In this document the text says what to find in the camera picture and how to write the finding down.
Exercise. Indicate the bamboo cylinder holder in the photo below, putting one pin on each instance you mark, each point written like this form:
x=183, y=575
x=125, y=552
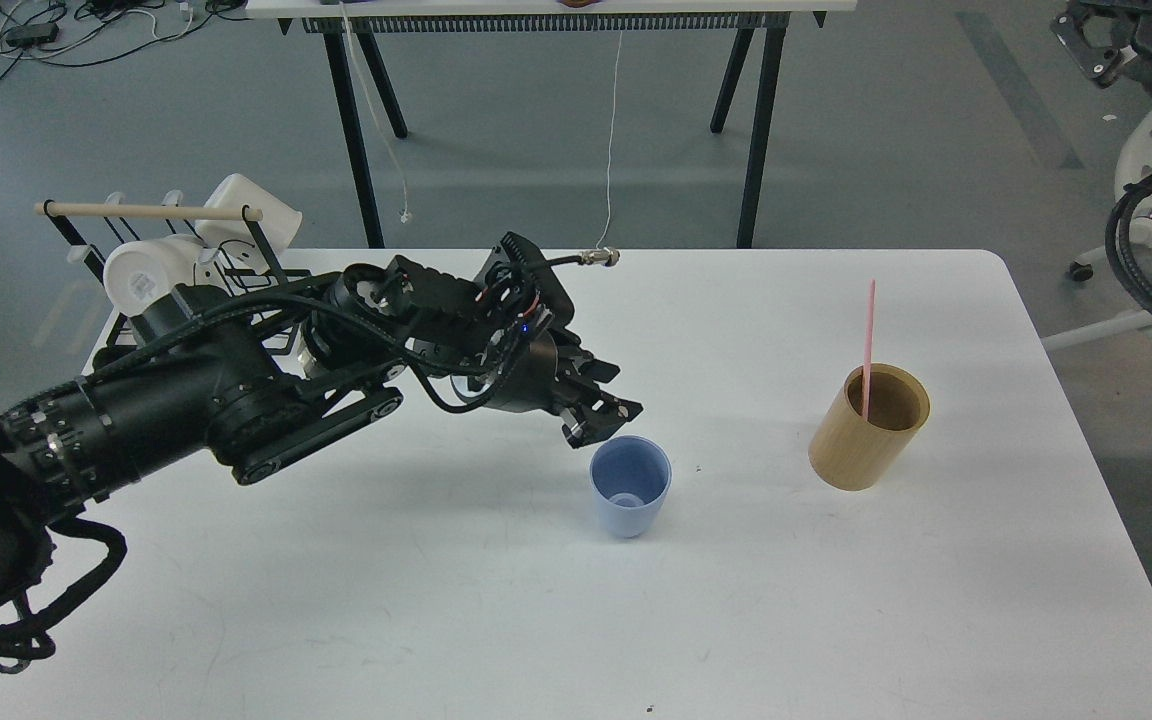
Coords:
x=871, y=420

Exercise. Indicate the blue plastic cup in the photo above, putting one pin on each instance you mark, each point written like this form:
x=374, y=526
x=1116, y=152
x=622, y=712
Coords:
x=630, y=477

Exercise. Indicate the wooden rack dowel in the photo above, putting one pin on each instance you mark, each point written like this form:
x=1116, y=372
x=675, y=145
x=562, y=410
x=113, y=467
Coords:
x=55, y=209

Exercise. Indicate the black wire cup rack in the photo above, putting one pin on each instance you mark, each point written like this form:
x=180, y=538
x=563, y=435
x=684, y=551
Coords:
x=240, y=252

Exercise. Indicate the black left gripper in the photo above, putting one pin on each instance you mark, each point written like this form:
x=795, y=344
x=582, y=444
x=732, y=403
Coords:
x=520, y=371

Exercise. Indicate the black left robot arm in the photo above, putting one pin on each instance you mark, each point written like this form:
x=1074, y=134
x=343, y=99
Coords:
x=263, y=380

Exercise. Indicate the white office chair base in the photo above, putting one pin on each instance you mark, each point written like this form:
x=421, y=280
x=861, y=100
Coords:
x=1121, y=260

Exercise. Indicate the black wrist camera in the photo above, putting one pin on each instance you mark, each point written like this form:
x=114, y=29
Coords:
x=519, y=296

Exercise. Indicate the white background table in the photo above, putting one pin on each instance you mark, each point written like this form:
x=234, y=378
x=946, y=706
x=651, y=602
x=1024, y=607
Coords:
x=568, y=63

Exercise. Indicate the white cup lying sideways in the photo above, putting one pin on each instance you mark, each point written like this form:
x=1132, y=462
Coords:
x=141, y=272

